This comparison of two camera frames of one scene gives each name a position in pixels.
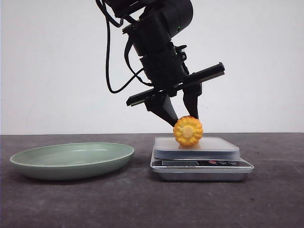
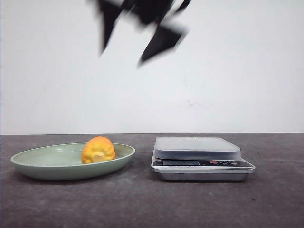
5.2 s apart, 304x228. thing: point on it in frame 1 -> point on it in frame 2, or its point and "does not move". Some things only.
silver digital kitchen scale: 213,159 does not move
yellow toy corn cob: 187,130 -> 98,149
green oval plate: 72,161 does not move
